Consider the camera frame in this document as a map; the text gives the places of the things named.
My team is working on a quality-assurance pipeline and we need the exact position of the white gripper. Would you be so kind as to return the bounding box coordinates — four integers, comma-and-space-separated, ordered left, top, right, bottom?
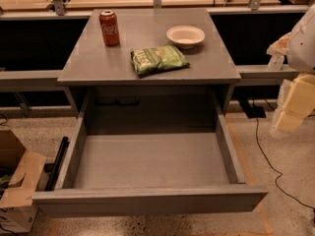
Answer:
267, 32, 315, 137

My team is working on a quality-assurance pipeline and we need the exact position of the green jalapeno chip bag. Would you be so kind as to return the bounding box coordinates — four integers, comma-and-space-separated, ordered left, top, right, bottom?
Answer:
131, 45, 190, 76

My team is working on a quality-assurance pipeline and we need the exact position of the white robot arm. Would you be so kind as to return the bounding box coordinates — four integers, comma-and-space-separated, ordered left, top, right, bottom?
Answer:
267, 5, 315, 138

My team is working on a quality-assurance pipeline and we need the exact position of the open grey top drawer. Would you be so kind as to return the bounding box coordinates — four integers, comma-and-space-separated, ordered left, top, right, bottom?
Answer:
31, 88, 269, 218

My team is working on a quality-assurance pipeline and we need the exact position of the grey cabinet with top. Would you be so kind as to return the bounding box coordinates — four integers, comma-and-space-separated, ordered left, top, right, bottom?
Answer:
58, 9, 240, 109

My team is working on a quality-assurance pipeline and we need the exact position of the black desk foot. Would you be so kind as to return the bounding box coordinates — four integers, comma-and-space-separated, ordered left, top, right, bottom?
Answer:
238, 98, 266, 119

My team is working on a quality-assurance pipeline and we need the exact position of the white paper bowl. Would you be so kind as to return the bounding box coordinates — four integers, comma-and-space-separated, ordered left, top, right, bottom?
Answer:
166, 26, 205, 49

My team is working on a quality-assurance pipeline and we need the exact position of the red cola can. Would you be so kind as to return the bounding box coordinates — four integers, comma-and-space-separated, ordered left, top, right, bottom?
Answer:
99, 10, 120, 46

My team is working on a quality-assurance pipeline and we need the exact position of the cardboard box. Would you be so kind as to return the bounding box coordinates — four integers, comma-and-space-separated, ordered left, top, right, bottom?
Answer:
0, 130, 46, 234

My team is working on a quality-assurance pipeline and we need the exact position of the black floor cable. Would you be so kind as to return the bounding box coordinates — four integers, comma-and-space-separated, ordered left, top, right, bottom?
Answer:
255, 116, 315, 210

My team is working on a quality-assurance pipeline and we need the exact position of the black drawer slide rail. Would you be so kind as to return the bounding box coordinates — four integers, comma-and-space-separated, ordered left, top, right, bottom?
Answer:
44, 137, 69, 191

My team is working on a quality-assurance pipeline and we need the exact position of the grey metal rail frame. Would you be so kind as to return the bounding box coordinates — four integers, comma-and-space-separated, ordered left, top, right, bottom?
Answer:
0, 0, 315, 93

